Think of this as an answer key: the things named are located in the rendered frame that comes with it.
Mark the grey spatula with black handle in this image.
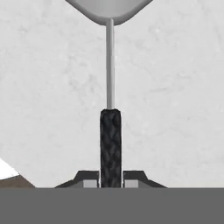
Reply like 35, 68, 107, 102
65, 0, 154, 189

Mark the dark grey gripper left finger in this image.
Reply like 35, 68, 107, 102
53, 170, 101, 189

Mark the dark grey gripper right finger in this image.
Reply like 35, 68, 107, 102
122, 170, 168, 189

